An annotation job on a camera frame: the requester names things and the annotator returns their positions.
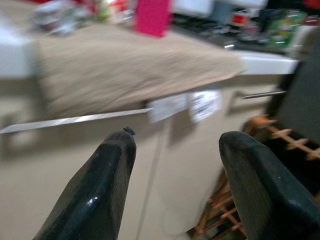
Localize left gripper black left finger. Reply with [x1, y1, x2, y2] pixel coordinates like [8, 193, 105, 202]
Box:
[32, 127, 137, 240]

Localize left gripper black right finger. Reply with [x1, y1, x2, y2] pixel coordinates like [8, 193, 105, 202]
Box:
[218, 131, 320, 240]

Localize black mini fridge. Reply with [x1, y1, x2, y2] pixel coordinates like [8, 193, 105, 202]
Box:
[264, 37, 320, 146]

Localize cream kitchen counter cabinet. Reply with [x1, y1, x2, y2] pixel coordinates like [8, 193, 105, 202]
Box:
[0, 19, 301, 240]

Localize wooden wine rack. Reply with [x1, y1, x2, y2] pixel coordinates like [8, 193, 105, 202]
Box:
[189, 114, 320, 240]

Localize white printed paper label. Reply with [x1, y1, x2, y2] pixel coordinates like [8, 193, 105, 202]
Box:
[188, 89, 223, 124]

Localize small white paper label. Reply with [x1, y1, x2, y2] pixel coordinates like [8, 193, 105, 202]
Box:
[147, 94, 190, 123]

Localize beige counter cloth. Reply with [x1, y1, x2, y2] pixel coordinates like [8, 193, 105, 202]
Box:
[34, 23, 245, 120]

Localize green printed package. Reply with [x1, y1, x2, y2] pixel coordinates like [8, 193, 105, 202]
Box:
[269, 11, 307, 45]

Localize black gas stove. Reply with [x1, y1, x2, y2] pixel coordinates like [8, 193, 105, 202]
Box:
[172, 14, 286, 55]

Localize white carton green red print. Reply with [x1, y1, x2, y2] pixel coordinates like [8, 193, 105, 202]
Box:
[96, 0, 135, 25]

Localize pink plastic container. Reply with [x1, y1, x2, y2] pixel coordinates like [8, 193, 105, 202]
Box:
[133, 0, 173, 37]

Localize long silver cabinet handle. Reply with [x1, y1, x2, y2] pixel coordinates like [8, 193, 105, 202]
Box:
[0, 107, 153, 135]

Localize short silver cabinet handle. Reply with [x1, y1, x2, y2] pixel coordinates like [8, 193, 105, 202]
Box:
[242, 90, 287, 100]

